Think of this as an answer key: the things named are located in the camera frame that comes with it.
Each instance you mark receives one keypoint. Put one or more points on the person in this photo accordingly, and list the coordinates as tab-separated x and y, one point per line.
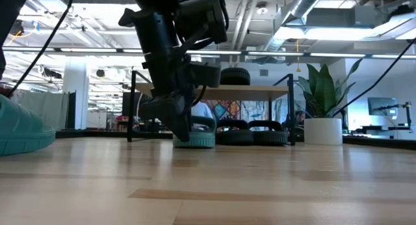
201	109

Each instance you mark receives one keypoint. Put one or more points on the white building pillar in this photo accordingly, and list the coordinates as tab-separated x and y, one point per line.
75	95

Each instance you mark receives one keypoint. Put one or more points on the background office monitor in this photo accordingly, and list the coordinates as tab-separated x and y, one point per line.
382	104

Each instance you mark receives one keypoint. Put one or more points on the green rubber slide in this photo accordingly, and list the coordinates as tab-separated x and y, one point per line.
201	140
22	134

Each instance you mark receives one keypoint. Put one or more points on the black rubber slide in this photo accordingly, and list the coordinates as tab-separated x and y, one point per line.
234	137
269	138
235	77

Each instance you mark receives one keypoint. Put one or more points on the small round black fixture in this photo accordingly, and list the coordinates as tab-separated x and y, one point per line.
100	73

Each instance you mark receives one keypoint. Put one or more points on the green plant in white pot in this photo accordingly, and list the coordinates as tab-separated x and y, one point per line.
320	88

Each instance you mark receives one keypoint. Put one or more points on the colourful wall artwork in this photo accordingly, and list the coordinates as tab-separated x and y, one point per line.
227	109

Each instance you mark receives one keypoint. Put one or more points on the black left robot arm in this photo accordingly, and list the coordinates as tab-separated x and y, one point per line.
159	33

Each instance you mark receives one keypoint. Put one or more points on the wooden shelf with black frame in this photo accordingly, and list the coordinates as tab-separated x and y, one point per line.
247	92

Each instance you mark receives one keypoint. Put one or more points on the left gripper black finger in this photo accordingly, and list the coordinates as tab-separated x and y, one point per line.
175	117

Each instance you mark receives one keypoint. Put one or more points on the black aluminium table frame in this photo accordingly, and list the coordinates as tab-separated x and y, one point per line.
97	134

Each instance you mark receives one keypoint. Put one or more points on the grey fabric partition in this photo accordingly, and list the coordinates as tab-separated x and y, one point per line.
45	109

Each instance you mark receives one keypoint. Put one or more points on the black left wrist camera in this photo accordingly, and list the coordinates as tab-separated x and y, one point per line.
208	75

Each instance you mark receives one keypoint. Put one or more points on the long ceiling light strip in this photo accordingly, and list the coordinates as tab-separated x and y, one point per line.
91	50

